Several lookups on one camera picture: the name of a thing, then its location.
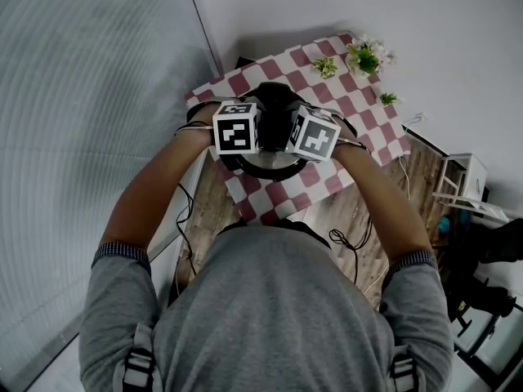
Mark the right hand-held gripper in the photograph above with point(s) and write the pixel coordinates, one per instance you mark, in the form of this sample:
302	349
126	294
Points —
314	137

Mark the black office chair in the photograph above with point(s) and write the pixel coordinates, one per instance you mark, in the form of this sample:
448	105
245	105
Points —
490	239

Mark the pink white checkered tablecloth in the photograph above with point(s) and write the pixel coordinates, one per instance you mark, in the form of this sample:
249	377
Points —
351	92

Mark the person's black trousers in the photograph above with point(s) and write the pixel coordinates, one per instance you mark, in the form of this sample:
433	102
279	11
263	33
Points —
310	230

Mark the small variegated potted plant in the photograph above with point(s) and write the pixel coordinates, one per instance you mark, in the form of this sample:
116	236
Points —
325	67

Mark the person's grey sweatshirt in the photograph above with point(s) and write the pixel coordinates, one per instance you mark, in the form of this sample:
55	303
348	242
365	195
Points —
261	313

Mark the tiny green potted plant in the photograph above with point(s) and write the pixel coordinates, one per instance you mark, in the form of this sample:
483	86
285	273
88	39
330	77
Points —
388	98

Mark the person's right forearm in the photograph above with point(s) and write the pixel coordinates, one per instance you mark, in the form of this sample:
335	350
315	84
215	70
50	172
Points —
380	202

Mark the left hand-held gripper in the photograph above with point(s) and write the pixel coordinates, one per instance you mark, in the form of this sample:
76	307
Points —
235	133

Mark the black cooker lid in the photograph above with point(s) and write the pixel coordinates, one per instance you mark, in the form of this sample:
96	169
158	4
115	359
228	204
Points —
278	112

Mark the white wall socket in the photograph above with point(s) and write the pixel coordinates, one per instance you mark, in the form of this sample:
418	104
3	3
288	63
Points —
417	118

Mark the small teal item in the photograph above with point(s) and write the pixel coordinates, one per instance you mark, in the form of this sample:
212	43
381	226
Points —
445	224
463	217

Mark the white step stool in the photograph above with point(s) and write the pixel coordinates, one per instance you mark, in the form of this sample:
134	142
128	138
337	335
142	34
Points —
474	178

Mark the person's left forearm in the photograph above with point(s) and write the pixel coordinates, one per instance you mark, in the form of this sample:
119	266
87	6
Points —
155	194

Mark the potted plant with pale flowers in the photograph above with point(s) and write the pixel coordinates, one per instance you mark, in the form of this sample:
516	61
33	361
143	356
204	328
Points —
365	57

